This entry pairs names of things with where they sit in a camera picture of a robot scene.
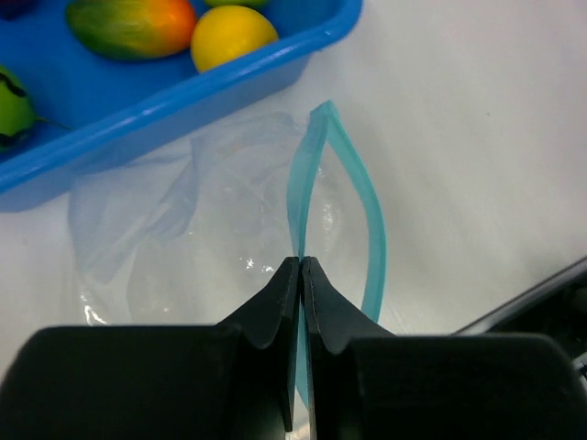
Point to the green fake watermelon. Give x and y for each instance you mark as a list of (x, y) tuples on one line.
[(18, 116)]

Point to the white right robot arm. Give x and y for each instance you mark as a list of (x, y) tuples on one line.
[(556, 307)]

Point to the orange green fake mango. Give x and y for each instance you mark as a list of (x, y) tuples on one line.
[(132, 30)]

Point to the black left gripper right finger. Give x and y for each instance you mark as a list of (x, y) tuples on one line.
[(367, 383)]

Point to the blue plastic bin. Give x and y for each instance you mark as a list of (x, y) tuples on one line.
[(103, 113)]

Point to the clear zip top bag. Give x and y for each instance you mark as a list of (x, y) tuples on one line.
[(188, 233)]

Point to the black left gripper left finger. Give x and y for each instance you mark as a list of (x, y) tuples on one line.
[(231, 380)]

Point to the yellow fake lemon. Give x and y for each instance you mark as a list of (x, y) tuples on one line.
[(228, 32)]

